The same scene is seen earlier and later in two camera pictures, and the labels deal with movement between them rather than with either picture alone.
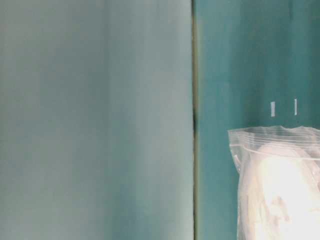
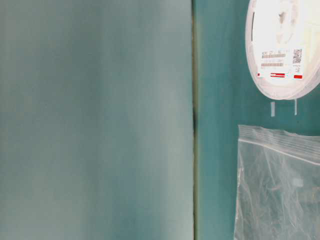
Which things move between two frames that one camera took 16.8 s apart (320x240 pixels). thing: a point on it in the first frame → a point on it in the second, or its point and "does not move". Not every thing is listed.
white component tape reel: x=282 y=198 → x=282 y=46
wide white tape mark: x=273 y=109 does not move
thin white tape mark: x=295 y=107 does not move
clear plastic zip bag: x=278 y=194 does not move
